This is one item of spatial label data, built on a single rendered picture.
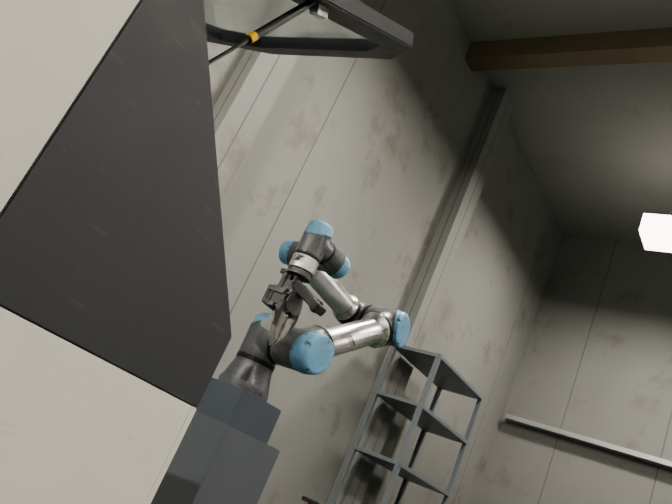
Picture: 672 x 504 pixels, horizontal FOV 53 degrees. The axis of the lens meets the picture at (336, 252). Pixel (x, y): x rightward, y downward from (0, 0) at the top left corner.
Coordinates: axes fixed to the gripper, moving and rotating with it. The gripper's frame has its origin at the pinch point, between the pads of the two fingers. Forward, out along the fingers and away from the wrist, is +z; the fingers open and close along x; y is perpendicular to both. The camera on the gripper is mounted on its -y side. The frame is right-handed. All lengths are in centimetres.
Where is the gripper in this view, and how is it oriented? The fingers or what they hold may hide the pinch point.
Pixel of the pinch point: (274, 341)
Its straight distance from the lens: 175.6
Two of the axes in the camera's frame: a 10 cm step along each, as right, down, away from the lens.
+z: -3.9, 8.6, -3.2
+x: -4.3, -4.8, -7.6
